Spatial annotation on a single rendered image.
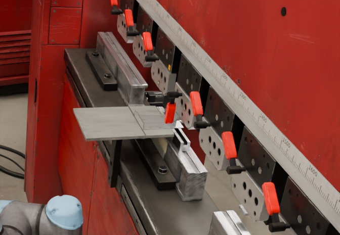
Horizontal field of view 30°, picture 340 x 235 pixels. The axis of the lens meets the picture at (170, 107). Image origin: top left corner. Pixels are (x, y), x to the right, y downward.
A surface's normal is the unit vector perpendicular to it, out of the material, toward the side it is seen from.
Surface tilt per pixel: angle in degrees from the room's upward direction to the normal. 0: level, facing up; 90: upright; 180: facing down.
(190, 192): 90
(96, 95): 0
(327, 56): 90
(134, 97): 90
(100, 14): 90
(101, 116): 0
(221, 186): 0
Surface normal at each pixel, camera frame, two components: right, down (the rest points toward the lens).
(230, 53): -0.93, 0.03
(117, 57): 0.15, -0.88
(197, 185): 0.33, 0.47
